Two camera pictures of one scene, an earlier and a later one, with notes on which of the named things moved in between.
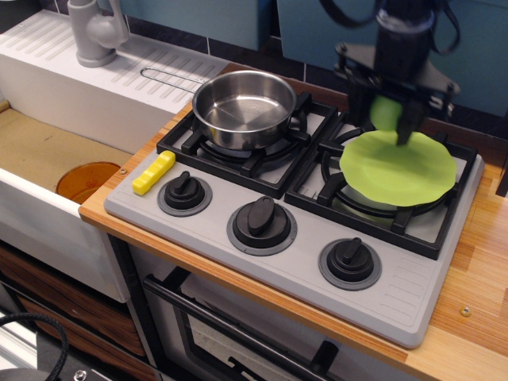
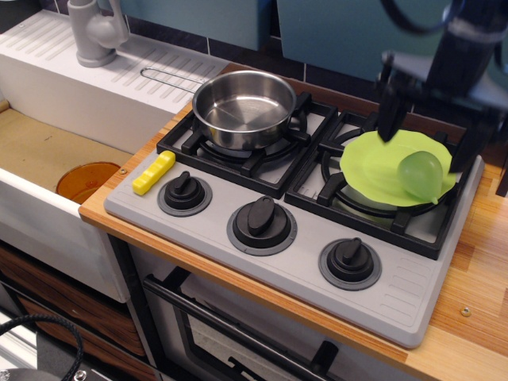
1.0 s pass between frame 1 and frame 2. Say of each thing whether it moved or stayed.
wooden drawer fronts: stayed
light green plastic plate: stayed
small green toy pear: moved
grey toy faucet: stayed
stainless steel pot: stayed
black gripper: moved
